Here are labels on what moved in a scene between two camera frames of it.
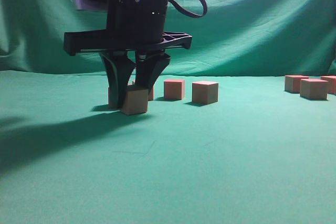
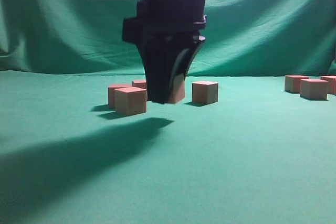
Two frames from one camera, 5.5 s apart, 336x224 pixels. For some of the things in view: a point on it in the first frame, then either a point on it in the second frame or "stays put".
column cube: [135, 102] stays put
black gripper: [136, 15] -> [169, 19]
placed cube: [205, 92] stays put
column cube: [292, 83] stays put
